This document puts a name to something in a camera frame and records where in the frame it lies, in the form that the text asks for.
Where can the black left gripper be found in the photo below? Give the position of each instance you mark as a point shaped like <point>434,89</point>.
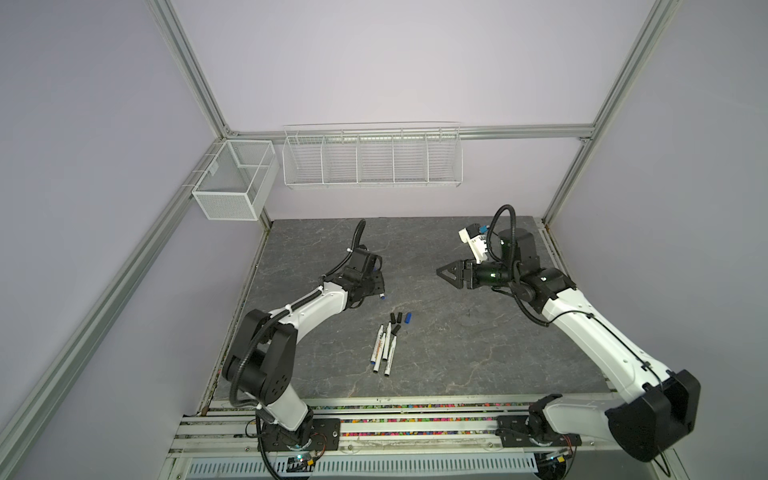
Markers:
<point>379,285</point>

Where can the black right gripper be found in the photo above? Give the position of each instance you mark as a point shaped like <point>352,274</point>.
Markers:
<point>461,268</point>

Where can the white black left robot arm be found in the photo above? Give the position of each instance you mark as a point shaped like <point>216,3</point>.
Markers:
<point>260,362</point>

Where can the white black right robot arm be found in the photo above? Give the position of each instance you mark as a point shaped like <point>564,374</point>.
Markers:
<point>656,406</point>

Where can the white marker pen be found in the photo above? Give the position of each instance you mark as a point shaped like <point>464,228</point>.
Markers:
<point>387,342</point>
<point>380,352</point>
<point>390,357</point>

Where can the white mesh square basket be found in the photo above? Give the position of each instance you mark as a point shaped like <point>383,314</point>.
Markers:
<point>236,183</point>

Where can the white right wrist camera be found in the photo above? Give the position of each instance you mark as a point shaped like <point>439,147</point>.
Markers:
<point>475,236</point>

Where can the white wire long basket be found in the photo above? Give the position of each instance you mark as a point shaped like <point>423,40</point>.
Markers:
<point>341,155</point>

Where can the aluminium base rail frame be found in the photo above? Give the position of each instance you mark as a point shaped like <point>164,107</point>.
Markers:
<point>396,438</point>

